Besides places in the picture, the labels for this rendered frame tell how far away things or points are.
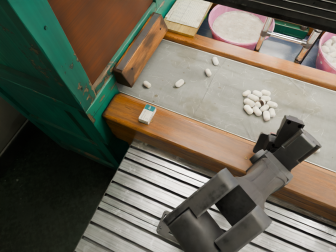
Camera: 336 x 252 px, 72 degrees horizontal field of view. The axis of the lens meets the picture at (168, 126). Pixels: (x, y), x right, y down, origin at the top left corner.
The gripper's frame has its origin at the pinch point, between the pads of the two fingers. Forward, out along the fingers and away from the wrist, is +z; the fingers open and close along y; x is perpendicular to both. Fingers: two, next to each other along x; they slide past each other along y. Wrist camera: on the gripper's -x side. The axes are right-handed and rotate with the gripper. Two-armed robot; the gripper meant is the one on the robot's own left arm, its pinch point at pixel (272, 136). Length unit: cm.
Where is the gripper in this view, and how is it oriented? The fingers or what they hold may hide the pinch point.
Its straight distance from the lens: 79.2
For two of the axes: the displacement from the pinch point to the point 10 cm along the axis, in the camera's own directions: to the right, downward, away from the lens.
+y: -9.1, -3.5, 2.1
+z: 3.3, -3.4, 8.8
